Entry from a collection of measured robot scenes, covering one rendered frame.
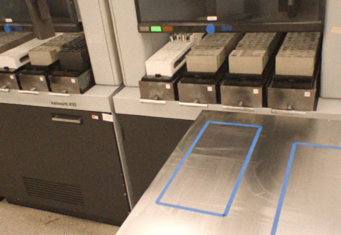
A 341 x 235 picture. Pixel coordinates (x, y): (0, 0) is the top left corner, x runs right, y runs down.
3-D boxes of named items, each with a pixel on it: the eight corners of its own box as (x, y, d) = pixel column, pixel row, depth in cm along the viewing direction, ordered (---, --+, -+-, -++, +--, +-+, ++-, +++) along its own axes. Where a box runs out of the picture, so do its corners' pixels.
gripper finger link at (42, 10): (38, -12, 70) (47, -11, 68) (46, 17, 72) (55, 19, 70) (31, -10, 69) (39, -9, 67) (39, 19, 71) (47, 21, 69)
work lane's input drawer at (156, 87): (199, 40, 201) (198, 23, 197) (226, 40, 196) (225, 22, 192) (135, 104, 142) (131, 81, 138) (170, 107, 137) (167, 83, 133)
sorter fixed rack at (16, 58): (43, 48, 197) (40, 35, 194) (60, 48, 193) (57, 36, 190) (-1, 70, 173) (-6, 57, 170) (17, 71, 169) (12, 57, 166)
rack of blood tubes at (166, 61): (176, 51, 169) (174, 36, 166) (198, 51, 165) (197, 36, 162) (146, 78, 145) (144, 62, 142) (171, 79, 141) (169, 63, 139)
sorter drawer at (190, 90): (229, 40, 195) (228, 22, 191) (258, 40, 189) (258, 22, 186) (174, 107, 136) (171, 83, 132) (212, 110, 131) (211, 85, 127)
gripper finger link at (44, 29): (43, -4, 71) (45, -3, 71) (54, 35, 74) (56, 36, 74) (27, 0, 69) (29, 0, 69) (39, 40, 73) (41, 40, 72)
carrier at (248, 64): (264, 71, 133) (264, 55, 130) (263, 74, 131) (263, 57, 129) (230, 70, 138) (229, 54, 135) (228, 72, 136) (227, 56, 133)
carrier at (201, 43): (230, 57, 150) (229, 41, 147) (228, 59, 148) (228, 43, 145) (200, 56, 154) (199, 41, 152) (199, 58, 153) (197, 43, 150)
